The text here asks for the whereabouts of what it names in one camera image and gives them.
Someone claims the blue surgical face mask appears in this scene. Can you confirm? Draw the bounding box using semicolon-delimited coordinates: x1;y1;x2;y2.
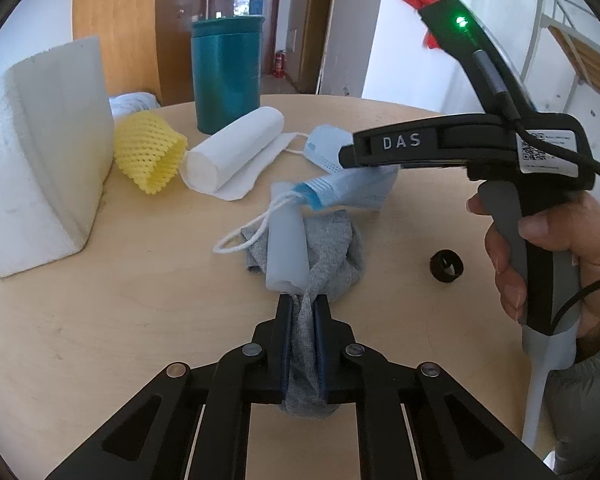
212;165;399;255

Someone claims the white foam tube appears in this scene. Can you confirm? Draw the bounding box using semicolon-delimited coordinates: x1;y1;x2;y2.
265;203;310;296

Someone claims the grey sock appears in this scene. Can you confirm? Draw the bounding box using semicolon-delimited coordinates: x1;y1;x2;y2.
239;209;365;420

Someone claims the white foam sheet roll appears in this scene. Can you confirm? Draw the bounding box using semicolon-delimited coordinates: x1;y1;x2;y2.
180;106;300;202

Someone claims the yellow foam fruit net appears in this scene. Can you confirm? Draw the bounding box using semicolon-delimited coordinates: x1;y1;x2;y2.
114;110;188;195

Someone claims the person's right hand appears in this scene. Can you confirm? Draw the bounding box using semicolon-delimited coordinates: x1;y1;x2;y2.
484;193;600;360

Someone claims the red fire extinguisher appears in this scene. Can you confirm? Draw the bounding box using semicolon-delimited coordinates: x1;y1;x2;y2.
273;50;286;79

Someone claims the white styrofoam box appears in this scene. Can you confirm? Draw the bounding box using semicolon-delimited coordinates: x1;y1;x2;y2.
0;37;114;278

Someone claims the teal cylindrical canister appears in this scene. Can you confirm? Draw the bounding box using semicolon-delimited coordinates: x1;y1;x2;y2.
190;15;264;134

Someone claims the wooden wardrobe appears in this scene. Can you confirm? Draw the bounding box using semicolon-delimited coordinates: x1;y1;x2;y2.
71;0;217;106

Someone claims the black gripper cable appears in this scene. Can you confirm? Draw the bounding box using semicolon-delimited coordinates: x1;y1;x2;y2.
471;48;600;331

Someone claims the metal bunk bed frame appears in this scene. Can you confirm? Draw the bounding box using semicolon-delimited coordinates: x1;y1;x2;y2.
521;0;600;113

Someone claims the side door frame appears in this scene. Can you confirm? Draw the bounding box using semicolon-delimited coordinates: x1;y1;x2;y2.
285;0;332;93

